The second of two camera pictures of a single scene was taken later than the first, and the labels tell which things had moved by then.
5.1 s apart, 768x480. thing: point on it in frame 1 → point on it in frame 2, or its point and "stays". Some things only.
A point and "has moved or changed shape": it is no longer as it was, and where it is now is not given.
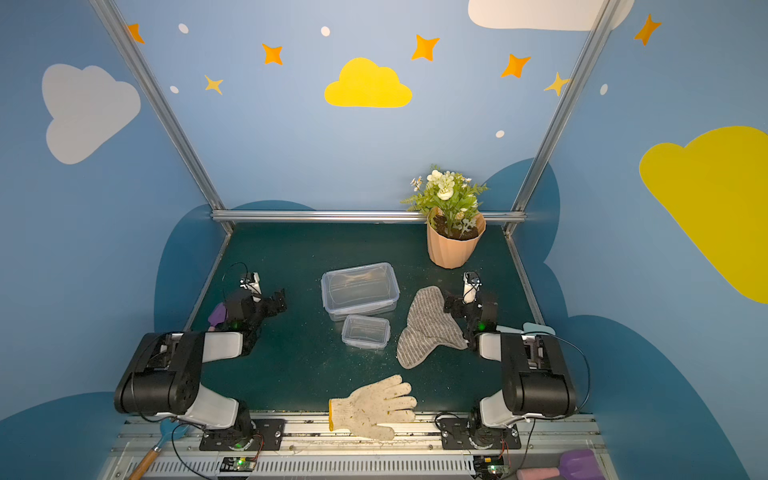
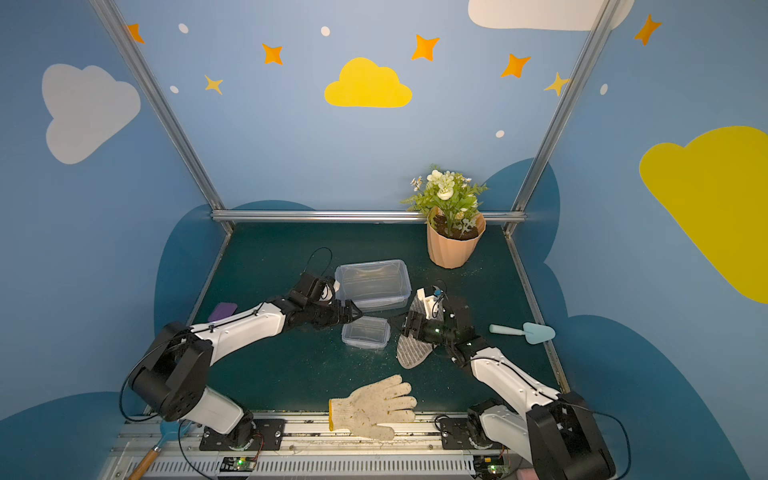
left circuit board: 238,463 stays
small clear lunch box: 365,331 stays
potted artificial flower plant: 454,224 stays
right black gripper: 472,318 → 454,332
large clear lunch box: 367,290 has moved or changed shape
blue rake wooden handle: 169,428 stays
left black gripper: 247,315 → 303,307
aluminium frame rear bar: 345,216 stays
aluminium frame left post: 162,110 stays
